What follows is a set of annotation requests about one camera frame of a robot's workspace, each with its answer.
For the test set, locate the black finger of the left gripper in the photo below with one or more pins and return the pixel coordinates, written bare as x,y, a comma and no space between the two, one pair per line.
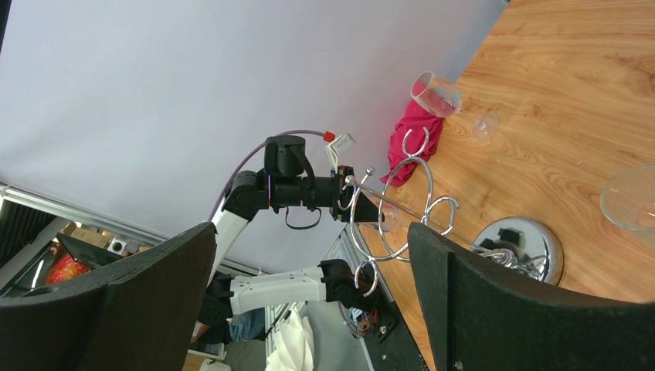
365,210

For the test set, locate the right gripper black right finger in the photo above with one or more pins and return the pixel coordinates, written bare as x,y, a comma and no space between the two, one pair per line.
480,315

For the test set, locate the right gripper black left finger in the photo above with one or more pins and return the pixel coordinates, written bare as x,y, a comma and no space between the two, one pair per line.
137,313

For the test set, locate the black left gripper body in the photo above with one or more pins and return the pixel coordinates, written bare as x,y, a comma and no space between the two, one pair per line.
341,193

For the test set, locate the clear wine glass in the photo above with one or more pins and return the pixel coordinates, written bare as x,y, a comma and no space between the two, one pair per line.
391,218
442,98
628,201

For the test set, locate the chrome wine glass rack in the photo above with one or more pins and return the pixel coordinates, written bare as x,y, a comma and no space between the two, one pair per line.
518,243

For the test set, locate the clear wine glass back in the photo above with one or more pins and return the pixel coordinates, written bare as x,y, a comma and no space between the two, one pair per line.
442,98

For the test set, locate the clear wine glass front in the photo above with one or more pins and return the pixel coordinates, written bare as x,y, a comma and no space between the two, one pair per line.
628,201

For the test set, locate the pink cloth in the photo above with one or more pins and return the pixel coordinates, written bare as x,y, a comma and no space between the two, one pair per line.
415,119

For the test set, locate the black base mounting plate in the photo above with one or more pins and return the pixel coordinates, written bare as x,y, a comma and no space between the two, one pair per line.
390,345

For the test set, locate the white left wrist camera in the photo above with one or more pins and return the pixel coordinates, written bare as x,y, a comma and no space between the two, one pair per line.
336,146

